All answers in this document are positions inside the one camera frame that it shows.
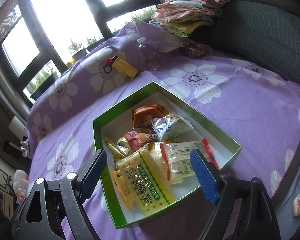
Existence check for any red white snack packet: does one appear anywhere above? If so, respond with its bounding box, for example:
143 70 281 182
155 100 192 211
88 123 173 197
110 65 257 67
159 138 219 184

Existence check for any green cracker packet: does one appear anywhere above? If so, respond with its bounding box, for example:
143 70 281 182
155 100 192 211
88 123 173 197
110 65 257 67
116 144 176 217

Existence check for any silver white snack packet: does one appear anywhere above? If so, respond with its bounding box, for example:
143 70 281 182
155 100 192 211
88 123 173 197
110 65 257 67
151 113 194 141

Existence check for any white plastic bag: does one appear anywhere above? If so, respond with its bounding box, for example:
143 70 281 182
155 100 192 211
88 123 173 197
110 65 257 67
12 170 29 200

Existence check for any orange yellow snack packet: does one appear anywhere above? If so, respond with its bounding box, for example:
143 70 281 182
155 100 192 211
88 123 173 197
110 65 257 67
110 170 135 209

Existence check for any purple floral bed sheet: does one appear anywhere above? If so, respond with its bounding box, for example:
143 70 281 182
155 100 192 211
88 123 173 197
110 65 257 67
27 20 300 239

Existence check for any pink cartoon snack packet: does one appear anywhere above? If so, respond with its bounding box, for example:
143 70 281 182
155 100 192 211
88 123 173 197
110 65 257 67
124 127 158 151

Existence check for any green cardboard box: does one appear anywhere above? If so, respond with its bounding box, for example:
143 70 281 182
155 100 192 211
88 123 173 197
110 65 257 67
93 82 242 228

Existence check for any potted plant on sill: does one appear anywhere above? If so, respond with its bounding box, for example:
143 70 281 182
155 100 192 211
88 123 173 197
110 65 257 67
68 40 88 62

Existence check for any yellow bottle with red cap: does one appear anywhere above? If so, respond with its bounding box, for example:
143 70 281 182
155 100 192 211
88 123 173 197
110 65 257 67
106 55 139 80

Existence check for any clear plastic water bottle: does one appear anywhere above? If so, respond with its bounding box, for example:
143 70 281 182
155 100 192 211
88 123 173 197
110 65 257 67
137 37 160 71

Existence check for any dark grey sofa cushion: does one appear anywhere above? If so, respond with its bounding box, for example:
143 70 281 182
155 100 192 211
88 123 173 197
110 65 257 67
190 0 300 85

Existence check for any stack of folded cloths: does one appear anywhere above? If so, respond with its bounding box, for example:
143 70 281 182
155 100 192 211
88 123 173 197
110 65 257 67
149 0 232 37

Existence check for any black window frame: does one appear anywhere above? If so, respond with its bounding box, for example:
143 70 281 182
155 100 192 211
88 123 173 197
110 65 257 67
0 0 159 107

